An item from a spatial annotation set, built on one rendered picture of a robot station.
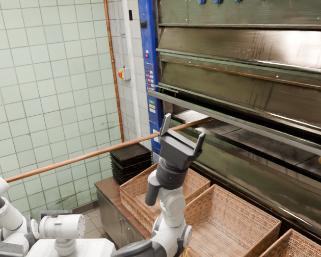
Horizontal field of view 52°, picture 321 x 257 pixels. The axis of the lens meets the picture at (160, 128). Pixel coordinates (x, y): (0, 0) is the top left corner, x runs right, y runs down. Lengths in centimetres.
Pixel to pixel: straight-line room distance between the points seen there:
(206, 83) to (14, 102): 175
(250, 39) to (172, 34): 74
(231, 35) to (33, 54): 182
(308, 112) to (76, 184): 254
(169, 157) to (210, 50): 127
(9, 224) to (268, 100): 133
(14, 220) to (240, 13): 147
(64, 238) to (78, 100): 243
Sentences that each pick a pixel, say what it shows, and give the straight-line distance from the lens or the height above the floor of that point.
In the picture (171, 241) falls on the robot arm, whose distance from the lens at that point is 115.
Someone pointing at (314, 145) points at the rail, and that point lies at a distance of 156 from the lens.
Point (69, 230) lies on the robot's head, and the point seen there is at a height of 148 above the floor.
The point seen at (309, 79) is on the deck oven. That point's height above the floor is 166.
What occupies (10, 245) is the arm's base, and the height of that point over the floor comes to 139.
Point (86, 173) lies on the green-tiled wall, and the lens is 359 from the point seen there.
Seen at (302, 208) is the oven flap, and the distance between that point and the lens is 193.
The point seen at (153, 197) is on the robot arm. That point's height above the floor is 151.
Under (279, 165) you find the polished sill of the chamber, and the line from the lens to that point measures 192.
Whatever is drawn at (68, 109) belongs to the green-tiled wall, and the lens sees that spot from 331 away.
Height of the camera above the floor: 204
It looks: 21 degrees down
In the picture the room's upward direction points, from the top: 5 degrees counter-clockwise
